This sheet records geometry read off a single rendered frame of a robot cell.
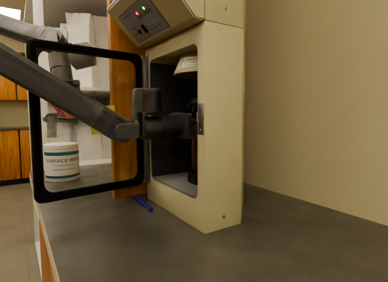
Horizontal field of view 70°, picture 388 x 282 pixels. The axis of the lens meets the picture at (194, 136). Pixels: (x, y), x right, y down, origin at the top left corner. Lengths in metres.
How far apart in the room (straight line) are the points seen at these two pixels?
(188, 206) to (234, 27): 0.44
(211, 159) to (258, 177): 0.50
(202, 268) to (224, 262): 0.05
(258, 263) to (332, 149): 0.46
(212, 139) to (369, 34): 0.50
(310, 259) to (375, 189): 0.34
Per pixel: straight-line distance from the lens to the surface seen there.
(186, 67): 0.72
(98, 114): 0.65
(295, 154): 0.98
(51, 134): 0.76
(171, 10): 0.66
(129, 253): 0.60
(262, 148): 1.07
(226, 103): 0.64
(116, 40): 0.93
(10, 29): 1.05
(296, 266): 0.58
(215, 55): 0.64
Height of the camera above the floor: 1.21
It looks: 5 degrees down
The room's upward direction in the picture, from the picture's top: straight up
